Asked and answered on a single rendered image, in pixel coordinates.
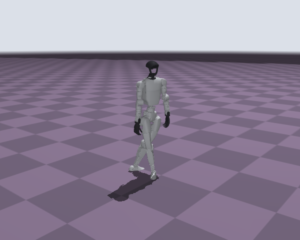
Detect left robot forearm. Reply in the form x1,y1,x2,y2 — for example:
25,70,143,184
163,99,171,115

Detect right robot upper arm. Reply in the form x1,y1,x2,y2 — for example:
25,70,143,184
136,80,146,106

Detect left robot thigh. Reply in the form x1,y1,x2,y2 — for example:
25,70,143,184
141,115,161,148

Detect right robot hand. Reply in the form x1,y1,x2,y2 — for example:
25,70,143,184
134,118,142,135

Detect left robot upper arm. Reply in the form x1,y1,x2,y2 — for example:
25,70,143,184
160,78,169,101

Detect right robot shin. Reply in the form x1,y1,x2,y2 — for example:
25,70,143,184
146,149,155,172

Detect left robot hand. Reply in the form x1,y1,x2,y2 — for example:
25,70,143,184
163,111,170,128

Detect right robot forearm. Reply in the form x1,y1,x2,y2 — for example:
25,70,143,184
135,99,142,122

